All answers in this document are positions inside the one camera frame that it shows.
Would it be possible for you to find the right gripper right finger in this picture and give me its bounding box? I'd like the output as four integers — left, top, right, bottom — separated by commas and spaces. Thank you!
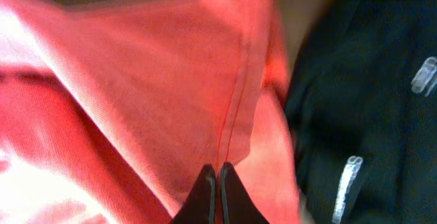
220, 162, 269, 224

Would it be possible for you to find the black t-shirt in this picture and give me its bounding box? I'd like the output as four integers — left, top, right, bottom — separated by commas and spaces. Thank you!
285, 0, 436, 223

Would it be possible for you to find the red soccer t-shirt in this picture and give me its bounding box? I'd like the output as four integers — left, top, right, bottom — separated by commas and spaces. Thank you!
1, 0, 300, 223

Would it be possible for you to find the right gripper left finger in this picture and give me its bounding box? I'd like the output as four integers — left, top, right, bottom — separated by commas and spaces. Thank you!
169, 164, 216, 224

